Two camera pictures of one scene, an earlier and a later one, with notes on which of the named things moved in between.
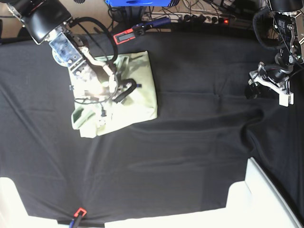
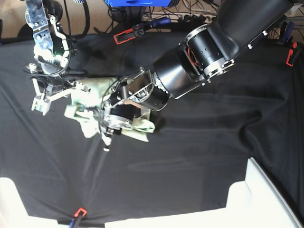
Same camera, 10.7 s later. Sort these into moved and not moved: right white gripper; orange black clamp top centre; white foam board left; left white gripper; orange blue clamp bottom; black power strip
Moved: left white gripper; right white gripper
Not moved: orange blue clamp bottom; white foam board left; black power strip; orange black clamp top centre
